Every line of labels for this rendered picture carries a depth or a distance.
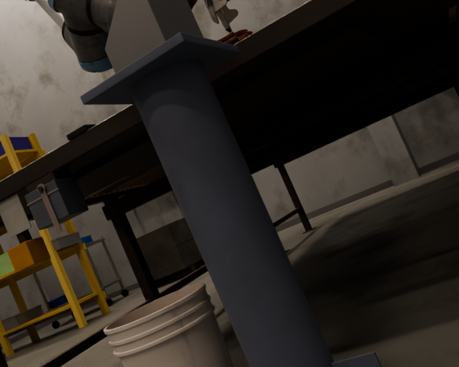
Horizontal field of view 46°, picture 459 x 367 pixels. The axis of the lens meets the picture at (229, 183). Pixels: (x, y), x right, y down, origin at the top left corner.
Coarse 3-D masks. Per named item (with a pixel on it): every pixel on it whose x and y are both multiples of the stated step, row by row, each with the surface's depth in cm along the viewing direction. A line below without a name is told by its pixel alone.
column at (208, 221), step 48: (192, 48) 107; (96, 96) 110; (144, 96) 112; (192, 96) 110; (192, 144) 109; (192, 192) 110; (240, 192) 110; (240, 240) 108; (240, 288) 108; (288, 288) 110; (240, 336) 111; (288, 336) 107
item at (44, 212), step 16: (48, 176) 167; (64, 176) 170; (32, 192) 168; (48, 192) 165; (64, 192) 166; (80, 192) 172; (32, 208) 169; (48, 208) 165; (64, 208) 164; (80, 208) 169; (48, 224) 167
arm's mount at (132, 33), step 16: (128, 0) 110; (144, 0) 108; (160, 0) 113; (176, 0) 120; (128, 16) 110; (144, 16) 109; (160, 16) 110; (176, 16) 117; (192, 16) 124; (112, 32) 112; (128, 32) 111; (144, 32) 109; (160, 32) 108; (176, 32) 114; (192, 32) 121; (112, 48) 113; (128, 48) 111; (144, 48) 110; (112, 64) 113; (128, 64) 112
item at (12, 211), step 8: (8, 200) 175; (16, 200) 174; (0, 208) 177; (8, 208) 176; (16, 208) 174; (8, 216) 176; (16, 216) 175; (24, 216) 174; (8, 224) 177; (16, 224) 175; (24, 224) 174; (8, 232) 177; (16, 232) 176
